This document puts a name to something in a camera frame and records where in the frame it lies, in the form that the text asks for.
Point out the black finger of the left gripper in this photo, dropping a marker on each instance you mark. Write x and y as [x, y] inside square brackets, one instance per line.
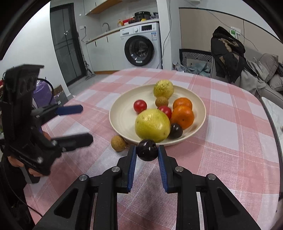
[72, 142]

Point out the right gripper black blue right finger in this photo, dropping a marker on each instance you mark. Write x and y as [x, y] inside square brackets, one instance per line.
[220, 208]

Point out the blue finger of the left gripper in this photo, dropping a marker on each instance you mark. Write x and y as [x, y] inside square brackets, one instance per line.
[67, 110]

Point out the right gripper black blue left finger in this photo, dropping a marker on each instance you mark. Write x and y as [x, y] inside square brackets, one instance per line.
[91, 202]

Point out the brown longan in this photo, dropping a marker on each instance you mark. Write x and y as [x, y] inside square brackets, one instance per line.
[161, 101]
[118, 143]

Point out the red cherry tomato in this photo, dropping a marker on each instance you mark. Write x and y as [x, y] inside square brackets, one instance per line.
[166, 110]
[139, 106]

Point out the dark plum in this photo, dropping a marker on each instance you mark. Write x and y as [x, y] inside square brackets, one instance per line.
[176, 131]
[147, 150]

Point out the orange tangerine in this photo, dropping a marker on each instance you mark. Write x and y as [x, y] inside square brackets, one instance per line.
[183, 116]
[182, 101]

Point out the small green passion fruit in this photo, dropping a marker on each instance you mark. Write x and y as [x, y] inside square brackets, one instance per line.
[163, 88]

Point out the person's left hand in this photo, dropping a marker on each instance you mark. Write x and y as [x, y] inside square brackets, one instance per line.
[16, 163]

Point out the purple bag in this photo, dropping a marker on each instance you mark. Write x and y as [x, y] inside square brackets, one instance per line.
[43, 95]

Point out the cream round plate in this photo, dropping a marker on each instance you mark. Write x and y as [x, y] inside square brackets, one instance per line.
[122, 115]

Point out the pink checkered tablecloth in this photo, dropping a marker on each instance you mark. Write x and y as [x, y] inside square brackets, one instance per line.
[236, 142]

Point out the white kitchen counter cabinet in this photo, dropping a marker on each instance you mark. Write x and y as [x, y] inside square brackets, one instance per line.
[106, 53]

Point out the black glass door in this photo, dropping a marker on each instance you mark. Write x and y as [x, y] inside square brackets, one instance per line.
[66, 43]

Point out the white washing machine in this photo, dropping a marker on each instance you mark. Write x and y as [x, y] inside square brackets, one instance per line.
[141, 46]

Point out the white marble side table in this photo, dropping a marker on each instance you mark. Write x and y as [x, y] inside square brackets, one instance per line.
[276, 114]

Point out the black cooker on counter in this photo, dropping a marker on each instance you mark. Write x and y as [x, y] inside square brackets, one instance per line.
[142, 15]

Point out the grey sofa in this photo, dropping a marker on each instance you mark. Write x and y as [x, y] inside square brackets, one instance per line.
[273, 89]

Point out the grey clothing pile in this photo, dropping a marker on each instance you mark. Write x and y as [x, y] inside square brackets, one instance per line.
[253, 77]

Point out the black patterned basket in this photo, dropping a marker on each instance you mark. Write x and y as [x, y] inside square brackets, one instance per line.
[196, 62]

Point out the black jacket on chair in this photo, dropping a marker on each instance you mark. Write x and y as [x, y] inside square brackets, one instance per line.
[228, 54]

